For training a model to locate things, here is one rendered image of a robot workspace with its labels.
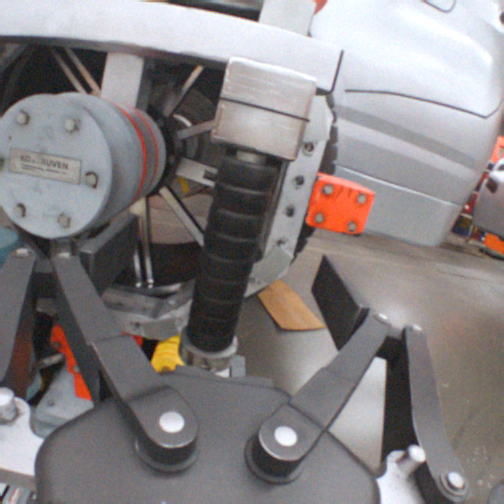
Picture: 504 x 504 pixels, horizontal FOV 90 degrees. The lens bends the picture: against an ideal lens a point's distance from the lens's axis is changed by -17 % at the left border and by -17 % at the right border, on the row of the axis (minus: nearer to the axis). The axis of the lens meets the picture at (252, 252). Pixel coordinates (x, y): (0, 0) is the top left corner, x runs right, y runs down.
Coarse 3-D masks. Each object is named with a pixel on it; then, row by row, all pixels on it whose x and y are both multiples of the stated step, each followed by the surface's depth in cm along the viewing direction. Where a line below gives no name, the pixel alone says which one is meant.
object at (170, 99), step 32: (32, 64) 39; (64, 64) 40; (96, 64) 55; (160, 96) 43; (160, 128) 48; (192, 128) 45; (192, 160) 47; (160, 192) 48; (192, 224) 51; (160, 256) 66; (192, 256) 64; (128, 288) 53; (160, 288) 53
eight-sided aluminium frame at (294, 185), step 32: (0, 64) 33; (320, 96) 34; (320, 128) 36; (320, 160) 38; (288, 192) 39; (0, 224) 42; (288, 224) 41; (256, 256) 44; (288, 256) 42; (192, 288) 48; (256, 288) 44; (128, 320) 45; (160, 320) 45
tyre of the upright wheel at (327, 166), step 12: (0, 96) 39; (0, 108) 40; (336, 120) 44; (336, 132) 45; (324, 156) 45; (336, 156) 46; (324, 168) 46; (312, 228) 50; (300, 240) 50; (300, 252) 52; (264, 288) 55
